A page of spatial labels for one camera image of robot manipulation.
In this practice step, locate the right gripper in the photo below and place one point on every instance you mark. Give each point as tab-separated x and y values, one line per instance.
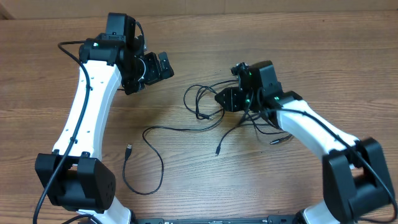
233	104

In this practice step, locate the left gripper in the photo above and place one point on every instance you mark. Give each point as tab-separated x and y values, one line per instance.
154	71

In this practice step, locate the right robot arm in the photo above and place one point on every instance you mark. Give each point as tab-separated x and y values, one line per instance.
356	179

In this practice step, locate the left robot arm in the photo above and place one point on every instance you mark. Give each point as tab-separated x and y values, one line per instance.
73	174

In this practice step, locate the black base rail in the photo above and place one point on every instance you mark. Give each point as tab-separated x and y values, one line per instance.
271	219

